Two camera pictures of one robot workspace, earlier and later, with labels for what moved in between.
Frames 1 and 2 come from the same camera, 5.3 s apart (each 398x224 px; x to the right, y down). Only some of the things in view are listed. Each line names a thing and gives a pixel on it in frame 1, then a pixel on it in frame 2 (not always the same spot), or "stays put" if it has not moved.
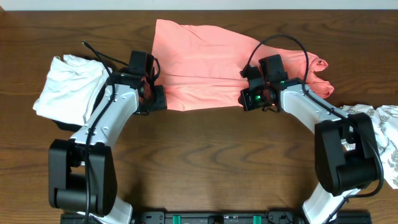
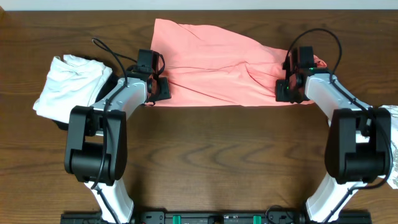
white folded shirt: x=71 y=88 stays put
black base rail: x=224 y=217 stays put
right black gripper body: x=255 y=98 → x=284 y=93
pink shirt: x=201 y=66 stays put
